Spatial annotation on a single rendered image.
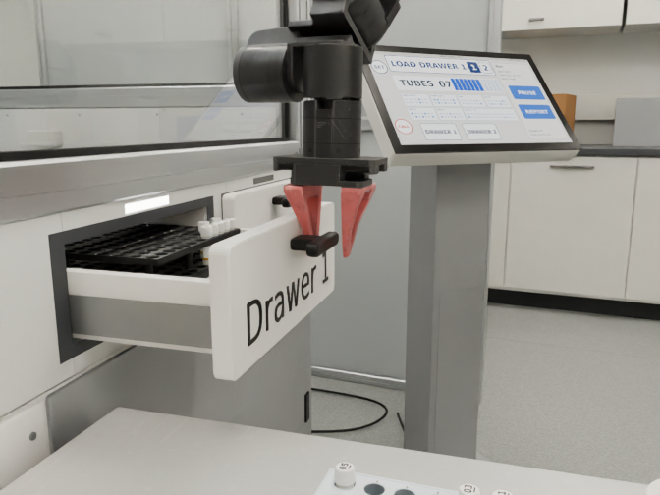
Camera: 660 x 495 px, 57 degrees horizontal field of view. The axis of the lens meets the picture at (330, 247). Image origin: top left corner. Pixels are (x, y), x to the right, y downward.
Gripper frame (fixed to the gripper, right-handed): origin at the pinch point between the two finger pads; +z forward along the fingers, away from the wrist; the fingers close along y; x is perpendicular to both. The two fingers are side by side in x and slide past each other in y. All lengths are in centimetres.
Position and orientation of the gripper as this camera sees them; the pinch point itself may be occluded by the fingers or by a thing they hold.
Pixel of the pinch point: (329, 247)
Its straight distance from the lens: 61.9
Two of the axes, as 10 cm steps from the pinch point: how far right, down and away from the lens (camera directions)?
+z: -0.2, 9.8, 2.0
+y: -9.6, -0.7, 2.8
